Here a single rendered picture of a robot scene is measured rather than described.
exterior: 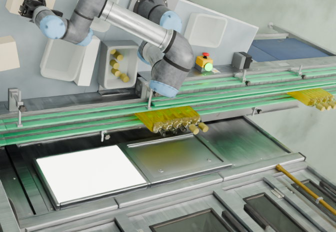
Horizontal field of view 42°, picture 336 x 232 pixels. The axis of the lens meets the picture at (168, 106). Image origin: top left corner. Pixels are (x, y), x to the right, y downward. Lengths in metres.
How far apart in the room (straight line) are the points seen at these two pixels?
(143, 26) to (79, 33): 0.23
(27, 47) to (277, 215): 1.35
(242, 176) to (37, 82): 1.09
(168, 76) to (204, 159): 0.68
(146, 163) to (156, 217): 0.33
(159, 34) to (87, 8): 0.27
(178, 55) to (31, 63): 0.76
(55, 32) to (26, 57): 0.54
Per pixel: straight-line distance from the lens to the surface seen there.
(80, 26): 1.59
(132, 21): 1.59
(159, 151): 2.19
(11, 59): 1.97
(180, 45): 1.62
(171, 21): 2.01
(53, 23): 1.54
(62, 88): 2.19
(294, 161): 2.44
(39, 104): 2.11
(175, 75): 1.64
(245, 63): 2.64
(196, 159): 2.19
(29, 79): 2.12
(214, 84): 2.39
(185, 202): 1.97
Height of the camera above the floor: 2.60
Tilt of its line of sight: 46 degrees down
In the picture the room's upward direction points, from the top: 132 degrees clockwise
